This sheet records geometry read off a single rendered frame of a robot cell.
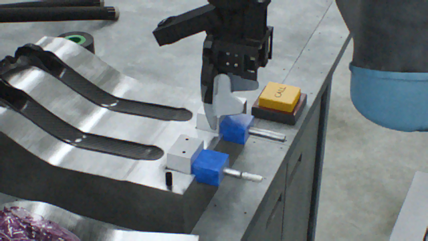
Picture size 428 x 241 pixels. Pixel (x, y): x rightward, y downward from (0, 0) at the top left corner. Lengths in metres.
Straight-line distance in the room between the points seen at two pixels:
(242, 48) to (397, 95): 0.59
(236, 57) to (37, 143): 0.31
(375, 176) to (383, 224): 0.24
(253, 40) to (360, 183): 1.53
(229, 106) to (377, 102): 0.63
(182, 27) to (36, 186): 0.32
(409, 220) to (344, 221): 1.53
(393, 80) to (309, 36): 1.17
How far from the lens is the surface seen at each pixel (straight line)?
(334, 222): 2.35
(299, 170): 1.73
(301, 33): 1.62
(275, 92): 1.32
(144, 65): 1.48
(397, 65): 0.44
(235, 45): 1.02
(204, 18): 1.03
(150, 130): 1.13
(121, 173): 1.05
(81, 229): 0.99
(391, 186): 2.52
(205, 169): 1.03
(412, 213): 0.84
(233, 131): 1.11
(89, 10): 1.63
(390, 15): 0.43
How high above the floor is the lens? 1.52
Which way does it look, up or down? 33 degrees down
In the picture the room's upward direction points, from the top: straight up
